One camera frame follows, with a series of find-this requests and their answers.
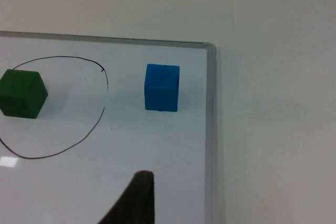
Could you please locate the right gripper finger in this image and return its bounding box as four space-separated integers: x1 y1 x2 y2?
97 170 155 224

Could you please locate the green cube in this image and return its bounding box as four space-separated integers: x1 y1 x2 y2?
0 69 49 119

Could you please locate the grey-framed whiteboard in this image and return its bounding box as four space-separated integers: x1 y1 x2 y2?
0 30 217 224

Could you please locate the blue cube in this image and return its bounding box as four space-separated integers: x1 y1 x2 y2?
144 63 181 112

